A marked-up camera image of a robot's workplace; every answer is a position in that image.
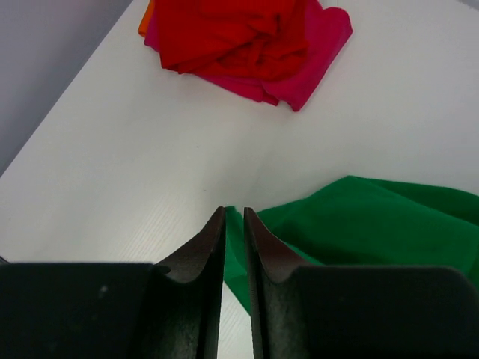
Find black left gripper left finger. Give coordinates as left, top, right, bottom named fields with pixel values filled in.
left=1, top=208, right=225, bottom=358

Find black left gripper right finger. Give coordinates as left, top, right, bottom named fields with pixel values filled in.
left=244, top=208, right=478, bottom=358

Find green t shirt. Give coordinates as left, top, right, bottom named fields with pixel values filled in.
left=222, top=174, right=479, bottom=316

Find red folded t shirt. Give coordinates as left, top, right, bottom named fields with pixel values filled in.
left=153, top=0, right=309, bottom=81

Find pink folded t shirt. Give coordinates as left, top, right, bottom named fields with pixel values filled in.
left=144, top=1, right=353, bottom=111

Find orange folded t shirt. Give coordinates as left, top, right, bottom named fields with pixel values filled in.
left=138, top=0, right=155, bottom=38

